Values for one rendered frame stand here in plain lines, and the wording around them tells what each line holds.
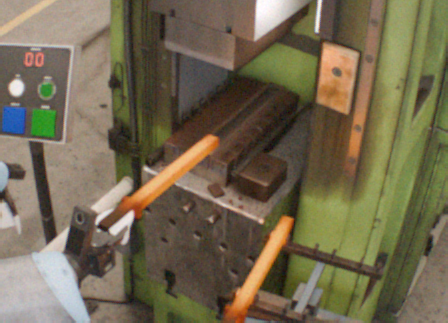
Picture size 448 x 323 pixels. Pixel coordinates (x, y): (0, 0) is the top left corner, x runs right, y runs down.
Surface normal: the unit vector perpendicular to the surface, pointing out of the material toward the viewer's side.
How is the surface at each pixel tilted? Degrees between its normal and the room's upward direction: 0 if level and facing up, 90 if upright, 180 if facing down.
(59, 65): 60
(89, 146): 0
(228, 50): 90
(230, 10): 90
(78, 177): 0
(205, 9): 90
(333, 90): 90
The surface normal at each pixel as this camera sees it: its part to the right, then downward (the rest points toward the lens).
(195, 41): -0.53, 0.50
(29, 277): 0.15, -0.58
